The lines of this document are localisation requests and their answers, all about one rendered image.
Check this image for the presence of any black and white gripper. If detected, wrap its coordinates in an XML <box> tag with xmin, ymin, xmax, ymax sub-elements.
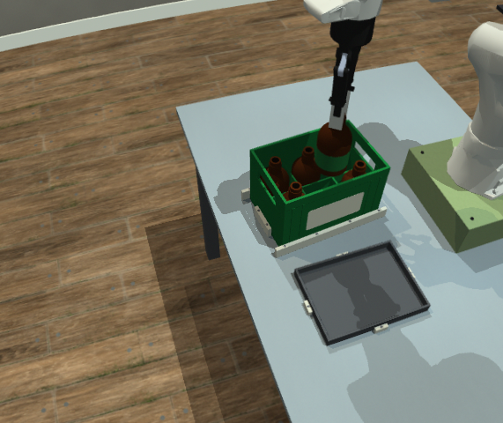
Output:
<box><xmin>329</xmin><ymin>17</ymin><xmax>376</xmax><ymax>130</ymax></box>

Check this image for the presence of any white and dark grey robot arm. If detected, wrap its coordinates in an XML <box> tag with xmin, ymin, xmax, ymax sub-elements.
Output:
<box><xmin>303</xmin><ymin>0</ymin><xmax>503</xmax><ymax>200</ymax></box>

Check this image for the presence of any brown bottle with green label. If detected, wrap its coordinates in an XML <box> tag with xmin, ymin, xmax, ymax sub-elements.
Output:
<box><xmin>314</xmin><ymin>112</ymin><xmax>352</xmax><ymax>177</ymax></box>

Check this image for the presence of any green crate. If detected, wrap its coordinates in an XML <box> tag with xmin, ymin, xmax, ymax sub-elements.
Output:
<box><xmin>250</xmin><ymin>120</ymin><xmax>390</xmax><ymax>246</ymax></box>

